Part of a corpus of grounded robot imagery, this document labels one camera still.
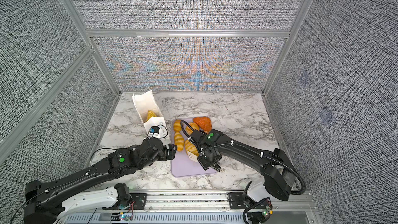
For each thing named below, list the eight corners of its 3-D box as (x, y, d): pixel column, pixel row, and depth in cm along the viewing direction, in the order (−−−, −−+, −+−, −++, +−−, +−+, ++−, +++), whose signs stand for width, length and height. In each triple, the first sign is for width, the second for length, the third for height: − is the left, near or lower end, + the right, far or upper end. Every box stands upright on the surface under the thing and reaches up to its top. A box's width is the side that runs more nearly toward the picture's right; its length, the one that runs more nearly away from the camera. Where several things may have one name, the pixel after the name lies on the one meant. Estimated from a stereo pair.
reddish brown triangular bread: (192, 122, 104) (192, 118, 101) (201, 115, 109) (201, 110, 105) (206, 134, 99) (207, 130, 95) (215, 125, 103) (216, 121, 99)
